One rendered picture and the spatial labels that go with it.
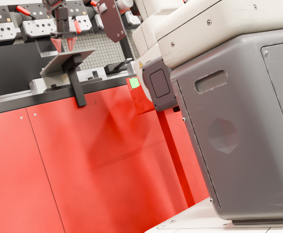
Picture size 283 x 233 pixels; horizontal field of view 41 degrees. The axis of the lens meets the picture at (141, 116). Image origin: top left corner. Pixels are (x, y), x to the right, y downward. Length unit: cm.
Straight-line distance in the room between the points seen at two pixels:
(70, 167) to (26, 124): 26
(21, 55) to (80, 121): 86
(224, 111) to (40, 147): 100
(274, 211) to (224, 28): 39
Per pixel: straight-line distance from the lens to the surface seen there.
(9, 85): 239
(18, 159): 164
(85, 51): 172
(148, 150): 190
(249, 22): 84
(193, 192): 177
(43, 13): 200
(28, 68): 246
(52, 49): 197
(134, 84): 182
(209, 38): 85
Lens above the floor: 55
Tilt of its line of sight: 3 degrees up
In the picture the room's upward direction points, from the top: 18 degrees counter-clockwise
